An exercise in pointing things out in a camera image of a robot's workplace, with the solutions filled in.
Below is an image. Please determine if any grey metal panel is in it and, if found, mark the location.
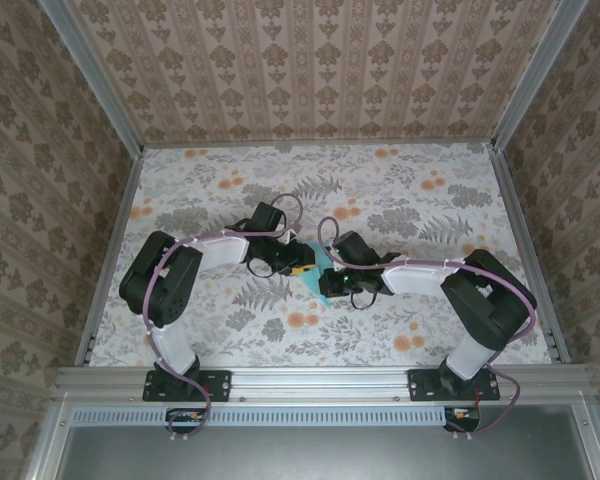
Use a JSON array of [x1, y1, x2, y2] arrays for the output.
[[54, 404, 599, 480]]

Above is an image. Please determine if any light blue paper sheet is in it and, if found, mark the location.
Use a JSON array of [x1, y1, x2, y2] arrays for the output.
[[295, 240, 342, 310]]

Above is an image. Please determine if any aluminium frame post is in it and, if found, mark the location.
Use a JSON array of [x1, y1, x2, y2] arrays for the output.
[[490, 0, 594, 151], [38, 0, 147, 157]]

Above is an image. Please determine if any floral patterned table cover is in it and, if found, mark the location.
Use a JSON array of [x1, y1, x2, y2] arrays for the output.
[[87, 143, 556, 369]]

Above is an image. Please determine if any wide aluminium frame rail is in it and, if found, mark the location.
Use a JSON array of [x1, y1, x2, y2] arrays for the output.
[[54, 363, 595, 407]]

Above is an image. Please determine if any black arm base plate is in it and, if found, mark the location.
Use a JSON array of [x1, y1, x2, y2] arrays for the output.
[[142, 368, 233, 404], [407, 368, 501, 403]]

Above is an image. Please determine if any black connector board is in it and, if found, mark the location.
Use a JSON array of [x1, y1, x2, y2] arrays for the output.
[[443, 405, 482, 432], [165, 406, 207, 435]]

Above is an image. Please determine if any slotted grey cable duct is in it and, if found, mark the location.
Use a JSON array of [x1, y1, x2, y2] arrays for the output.
[[72, 405, 451, 427]]

